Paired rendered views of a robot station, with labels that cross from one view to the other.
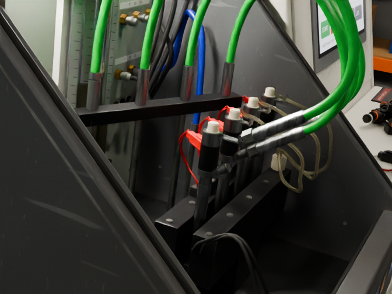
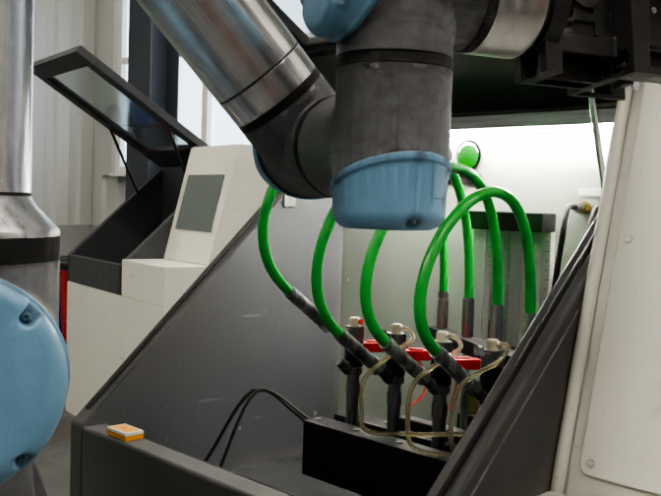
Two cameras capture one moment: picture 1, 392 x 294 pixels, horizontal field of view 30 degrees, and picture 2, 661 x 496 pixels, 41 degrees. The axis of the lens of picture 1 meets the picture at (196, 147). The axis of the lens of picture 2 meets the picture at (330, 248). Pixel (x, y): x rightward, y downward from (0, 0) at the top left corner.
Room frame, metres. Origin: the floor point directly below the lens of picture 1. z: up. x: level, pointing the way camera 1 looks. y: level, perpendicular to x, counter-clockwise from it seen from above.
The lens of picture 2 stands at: (1.45, -1.21, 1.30)
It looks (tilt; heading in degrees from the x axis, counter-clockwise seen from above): 3 degrees down; 113
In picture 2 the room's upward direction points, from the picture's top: 2 degrees clockwise
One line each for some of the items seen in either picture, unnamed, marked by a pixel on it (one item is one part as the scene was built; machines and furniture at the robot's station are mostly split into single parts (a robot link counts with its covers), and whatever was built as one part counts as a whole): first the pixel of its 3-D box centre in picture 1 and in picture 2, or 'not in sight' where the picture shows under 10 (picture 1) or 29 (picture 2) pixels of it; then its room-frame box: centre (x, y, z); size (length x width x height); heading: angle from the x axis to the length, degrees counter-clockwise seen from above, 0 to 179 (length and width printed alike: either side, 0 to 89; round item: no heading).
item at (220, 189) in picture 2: not in sight; (165, 253); (-1.20, 2.74, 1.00); 1.30 x 1.09 x 1.99; 149
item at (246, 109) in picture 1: (248, 167); (434, 420); (1.12, -0.09, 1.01); 0.05 x 0.03 x 0.21; 68
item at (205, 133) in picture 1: (209, 199); (347, 399); (0.97, -0.03, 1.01); 0.05 x 0.03 x 0.21; 68
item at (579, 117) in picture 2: not in sight; (474, 123); (1.08, 0.22, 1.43); 0.54 x 0.03 x 0.02; 158
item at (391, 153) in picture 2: not in sight; (380, 145); (1.24, -0.65, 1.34); 0.11 x 0.08 x 0.11; 137
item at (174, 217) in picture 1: (224, 232); (412, 492); (1.09, -0.07, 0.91); 0.34 x 0.10 x 0.15; 158
